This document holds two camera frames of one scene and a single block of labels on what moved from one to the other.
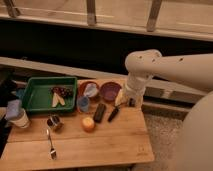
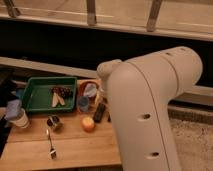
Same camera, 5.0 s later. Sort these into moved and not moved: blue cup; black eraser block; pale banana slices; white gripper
Moved: white gripper
Not moved: black eraser block; blue cup; pale banana slices
